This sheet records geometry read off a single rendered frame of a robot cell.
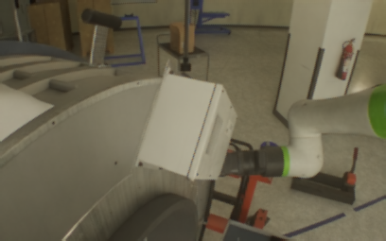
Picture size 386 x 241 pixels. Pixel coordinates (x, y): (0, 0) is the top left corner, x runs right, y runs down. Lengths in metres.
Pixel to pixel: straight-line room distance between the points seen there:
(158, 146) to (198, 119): 0.09
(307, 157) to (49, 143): 0.65
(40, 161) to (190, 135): 0.27
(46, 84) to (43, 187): 0.18
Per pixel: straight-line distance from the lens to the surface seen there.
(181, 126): 0.48
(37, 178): 0.34
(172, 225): 1.06
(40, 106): 0.35
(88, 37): 6.78
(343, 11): 3.38
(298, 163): 0.77
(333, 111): 0.65
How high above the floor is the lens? 2.01
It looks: 32 degrees down
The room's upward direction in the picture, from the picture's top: 3 degrees clockwise
